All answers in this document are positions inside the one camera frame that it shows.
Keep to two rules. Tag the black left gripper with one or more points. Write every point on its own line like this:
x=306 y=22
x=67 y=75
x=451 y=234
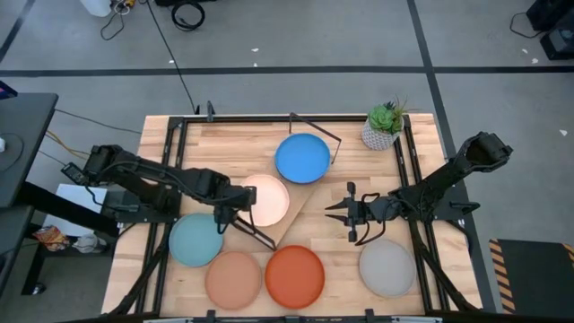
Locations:
x=237 y=199

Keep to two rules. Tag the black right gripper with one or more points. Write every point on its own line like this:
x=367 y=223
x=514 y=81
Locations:
x=372 y=210

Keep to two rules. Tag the cream plate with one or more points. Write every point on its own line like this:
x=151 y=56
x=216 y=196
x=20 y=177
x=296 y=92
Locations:
x=269 y=197

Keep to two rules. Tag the blue plate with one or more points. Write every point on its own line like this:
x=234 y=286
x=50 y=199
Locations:
x=302 y=158

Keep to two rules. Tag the grey plate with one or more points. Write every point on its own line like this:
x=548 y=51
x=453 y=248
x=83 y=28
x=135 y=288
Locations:
x=388 y=268

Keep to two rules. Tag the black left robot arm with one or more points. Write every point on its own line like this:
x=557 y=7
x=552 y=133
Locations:
x=179 y=179

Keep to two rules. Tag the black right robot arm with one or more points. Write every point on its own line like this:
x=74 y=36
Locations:
x=448 y=175

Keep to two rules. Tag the light teal plate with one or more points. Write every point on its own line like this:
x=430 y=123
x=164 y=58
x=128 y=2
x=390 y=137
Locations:
x=195 y=242

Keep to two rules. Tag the orange plate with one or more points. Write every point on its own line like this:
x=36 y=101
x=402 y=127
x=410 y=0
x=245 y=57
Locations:
x=294 y=277

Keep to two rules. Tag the peach plate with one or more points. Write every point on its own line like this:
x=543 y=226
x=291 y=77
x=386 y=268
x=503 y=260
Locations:
x=233 y=280

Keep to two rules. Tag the potted green succulent plant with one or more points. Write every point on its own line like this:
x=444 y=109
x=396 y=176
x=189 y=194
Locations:
x=381 y=130

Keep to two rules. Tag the grey plastic bag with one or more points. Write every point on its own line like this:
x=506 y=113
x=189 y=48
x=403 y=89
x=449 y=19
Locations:
x=87 y=243

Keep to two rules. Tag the orange snack bag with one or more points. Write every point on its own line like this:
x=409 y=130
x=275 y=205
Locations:
x=51 y=238

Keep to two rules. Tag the black mat with hazard stripes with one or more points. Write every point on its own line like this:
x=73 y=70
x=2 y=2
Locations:
x=538 y=273

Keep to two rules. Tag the black desk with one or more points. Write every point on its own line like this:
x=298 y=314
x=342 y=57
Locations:
x=27 y=143

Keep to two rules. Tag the white bucket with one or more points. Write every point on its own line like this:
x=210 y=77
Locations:
x=96 y=6

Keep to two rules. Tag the blue screen device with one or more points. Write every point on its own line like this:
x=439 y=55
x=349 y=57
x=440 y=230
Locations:
x=6 y=91

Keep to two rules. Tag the black equipment case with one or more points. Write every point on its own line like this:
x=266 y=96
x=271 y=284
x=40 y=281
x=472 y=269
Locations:
x=556 y=31

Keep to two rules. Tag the black metal table frame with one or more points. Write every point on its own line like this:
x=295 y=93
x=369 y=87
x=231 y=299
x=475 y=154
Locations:
x=251 y=119

